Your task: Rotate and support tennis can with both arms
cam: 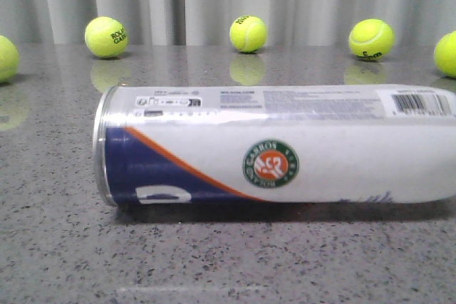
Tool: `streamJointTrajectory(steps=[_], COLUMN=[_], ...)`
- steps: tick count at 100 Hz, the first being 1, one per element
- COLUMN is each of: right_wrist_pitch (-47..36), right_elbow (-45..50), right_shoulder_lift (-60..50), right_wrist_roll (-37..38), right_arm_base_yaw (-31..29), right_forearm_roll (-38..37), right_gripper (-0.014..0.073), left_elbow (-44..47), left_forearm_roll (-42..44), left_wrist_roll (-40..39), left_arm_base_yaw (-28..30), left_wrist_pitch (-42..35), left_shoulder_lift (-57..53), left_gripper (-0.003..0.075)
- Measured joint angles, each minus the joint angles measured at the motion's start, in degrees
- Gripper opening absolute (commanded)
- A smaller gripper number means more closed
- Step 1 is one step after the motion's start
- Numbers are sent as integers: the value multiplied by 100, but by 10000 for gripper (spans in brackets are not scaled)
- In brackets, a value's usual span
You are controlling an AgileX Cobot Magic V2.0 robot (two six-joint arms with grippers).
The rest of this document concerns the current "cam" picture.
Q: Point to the far-right yellow tennis ball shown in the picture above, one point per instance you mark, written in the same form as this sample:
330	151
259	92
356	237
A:
445	54

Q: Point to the Roland Garros yellow tennis ball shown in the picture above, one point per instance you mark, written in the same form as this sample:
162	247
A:
106	37

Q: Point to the grey pleated curtain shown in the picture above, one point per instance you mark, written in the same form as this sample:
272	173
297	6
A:
228	1

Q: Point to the centre yellow tennis ball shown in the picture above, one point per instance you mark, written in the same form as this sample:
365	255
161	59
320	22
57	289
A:
248	33

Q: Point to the far-left yellow tennis ball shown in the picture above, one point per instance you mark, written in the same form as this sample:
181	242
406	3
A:
9	59

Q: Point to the Wilson yellow tennis ball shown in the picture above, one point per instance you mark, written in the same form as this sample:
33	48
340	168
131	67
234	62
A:
371	39

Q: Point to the white blue tennis ball can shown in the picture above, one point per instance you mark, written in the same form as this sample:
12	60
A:
322	143

